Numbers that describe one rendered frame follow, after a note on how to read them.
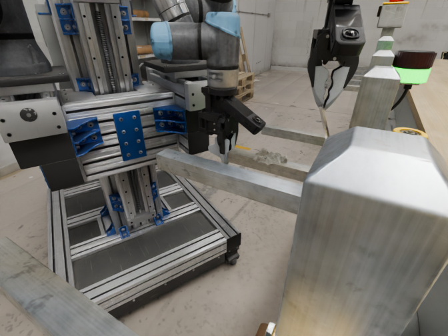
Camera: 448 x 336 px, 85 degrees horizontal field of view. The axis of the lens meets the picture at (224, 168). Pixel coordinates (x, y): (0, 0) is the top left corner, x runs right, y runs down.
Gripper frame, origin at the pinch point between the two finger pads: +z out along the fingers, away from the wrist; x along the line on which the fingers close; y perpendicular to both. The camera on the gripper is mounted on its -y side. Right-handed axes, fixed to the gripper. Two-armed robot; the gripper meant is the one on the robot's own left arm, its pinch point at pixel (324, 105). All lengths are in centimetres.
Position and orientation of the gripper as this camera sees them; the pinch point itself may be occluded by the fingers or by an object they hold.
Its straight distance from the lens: 57.0
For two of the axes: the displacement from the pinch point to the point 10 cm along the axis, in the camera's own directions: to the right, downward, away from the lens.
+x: -9.9, -0.8, 1.5
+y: 1.7, -4.9, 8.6
